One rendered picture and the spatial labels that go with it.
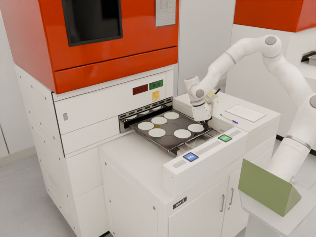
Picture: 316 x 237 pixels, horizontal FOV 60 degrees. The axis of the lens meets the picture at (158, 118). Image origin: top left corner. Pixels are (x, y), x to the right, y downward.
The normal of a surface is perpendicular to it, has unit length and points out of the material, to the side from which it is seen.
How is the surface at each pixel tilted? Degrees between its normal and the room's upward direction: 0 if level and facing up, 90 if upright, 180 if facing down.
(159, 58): 90
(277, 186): 90
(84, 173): 90
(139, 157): 0
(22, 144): 90
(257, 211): 0
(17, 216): 0
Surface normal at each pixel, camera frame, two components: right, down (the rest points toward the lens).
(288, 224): 0.00, -0.88
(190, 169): 0.64, 0.36
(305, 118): -0.77, 0.15
